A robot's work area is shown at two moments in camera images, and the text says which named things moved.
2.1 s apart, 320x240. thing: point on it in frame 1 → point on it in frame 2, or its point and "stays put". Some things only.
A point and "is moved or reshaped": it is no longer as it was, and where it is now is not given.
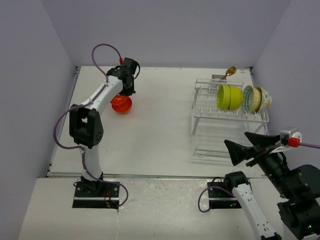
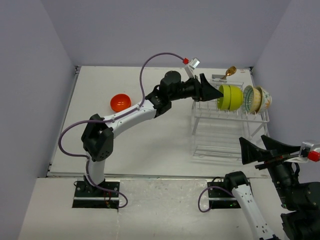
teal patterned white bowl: (251, 99) stays put
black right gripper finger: (239, 154) → (251, 153)
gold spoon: (231, 71) stays put
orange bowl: (120, 100) is moved or reshaped
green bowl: (223, 97) stays put
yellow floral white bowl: (266, 99) stays put
